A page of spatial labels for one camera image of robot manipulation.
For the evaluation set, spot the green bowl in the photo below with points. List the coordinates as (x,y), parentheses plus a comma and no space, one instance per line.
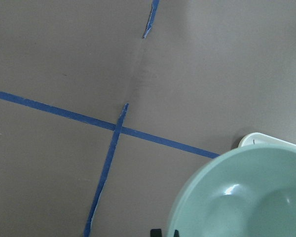
(246,192)

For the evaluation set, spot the cream bear print tray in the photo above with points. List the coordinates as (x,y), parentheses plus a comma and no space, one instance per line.
(260,138)

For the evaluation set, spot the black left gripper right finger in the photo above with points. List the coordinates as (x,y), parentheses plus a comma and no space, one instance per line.
(176,233)

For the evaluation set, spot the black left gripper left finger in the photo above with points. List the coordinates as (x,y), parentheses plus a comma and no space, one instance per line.
(156,233)

